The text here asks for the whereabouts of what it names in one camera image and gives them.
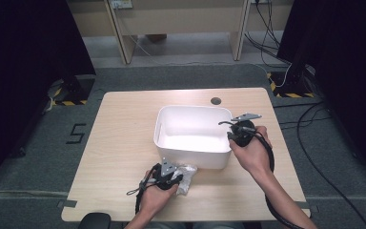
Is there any white cable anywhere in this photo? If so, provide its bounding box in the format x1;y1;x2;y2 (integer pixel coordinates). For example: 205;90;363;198
112;6;155;59
280;62;294;89

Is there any black chair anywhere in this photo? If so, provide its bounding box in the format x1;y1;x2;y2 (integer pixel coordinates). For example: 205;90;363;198
77;212;112;229

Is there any bundle of black cables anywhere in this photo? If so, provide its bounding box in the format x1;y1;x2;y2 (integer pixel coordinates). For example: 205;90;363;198
243;0;293;69

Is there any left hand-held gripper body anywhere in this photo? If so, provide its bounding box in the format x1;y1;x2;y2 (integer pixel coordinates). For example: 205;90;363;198
151;156;176;192

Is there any person's left hand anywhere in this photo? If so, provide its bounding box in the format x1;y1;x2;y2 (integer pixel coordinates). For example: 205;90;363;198
138;169;180;220

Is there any thick black gripper cable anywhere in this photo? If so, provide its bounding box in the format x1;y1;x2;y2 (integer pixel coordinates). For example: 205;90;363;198
217;119;304;229

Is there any long thin black cable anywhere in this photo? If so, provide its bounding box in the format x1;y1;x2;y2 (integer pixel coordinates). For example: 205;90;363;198
295;101;366;229

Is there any black stand base hazard tape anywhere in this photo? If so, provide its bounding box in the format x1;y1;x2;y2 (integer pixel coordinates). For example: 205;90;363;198
266;70;316;99
48;73;96;107

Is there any white plastic bin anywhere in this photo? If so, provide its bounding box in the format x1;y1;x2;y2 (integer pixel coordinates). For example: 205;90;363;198
152;104;234;171

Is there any person's right hand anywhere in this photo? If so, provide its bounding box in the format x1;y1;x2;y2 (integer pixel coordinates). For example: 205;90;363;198
229;126;273;177

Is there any black curtain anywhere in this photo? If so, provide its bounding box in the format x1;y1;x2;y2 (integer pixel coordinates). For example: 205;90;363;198
276;0;366;189
0;0;97;193

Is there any thin black strap loop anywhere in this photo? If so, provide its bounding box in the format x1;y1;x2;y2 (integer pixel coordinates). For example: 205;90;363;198
126;186;142;197

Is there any grey tape strip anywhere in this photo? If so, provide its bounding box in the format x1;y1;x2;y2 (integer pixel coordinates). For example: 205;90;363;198
56;198;78;210
295;200;319;214

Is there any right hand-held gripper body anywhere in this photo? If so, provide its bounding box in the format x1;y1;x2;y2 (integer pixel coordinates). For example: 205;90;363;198
228;113;263;148

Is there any white plastic bag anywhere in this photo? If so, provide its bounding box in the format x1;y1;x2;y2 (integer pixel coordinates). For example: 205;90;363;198
171;162;199;197

